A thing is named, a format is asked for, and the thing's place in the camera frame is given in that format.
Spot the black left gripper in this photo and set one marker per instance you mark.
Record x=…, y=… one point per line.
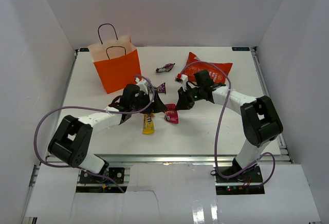
x=157, y=106

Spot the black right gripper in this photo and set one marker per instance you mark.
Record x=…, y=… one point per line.
x=184, y=103

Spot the small pink snack packet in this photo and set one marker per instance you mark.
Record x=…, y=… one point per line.
x=171, y=106

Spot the yellow M&M's packet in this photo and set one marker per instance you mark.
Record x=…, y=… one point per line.
x=148, y=124

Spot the small purple candy wrapper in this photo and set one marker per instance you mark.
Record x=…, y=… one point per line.
x=167, y=68

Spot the large red chips bag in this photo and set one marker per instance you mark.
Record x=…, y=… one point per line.
x=217, y=71

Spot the dark purple M&M's packet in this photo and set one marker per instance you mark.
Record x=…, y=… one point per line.
x=160, y=88

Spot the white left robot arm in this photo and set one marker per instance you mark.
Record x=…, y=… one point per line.
x=71, y=140

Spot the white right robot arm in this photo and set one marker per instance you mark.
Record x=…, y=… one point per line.
x=260, y=120

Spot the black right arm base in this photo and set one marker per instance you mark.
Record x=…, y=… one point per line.
x=251, y=175

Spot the orange paper bag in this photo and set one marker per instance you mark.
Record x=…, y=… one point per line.
x=116, y=61

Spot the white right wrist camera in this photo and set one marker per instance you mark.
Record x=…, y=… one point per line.
x=181, y=78

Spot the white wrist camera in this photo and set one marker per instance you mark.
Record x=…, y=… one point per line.
x=181, y=78
x=143, y=85

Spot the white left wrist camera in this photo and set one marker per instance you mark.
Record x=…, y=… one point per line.
x=143, y=85

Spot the front aluminium rail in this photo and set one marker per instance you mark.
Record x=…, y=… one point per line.
x=172, y=158

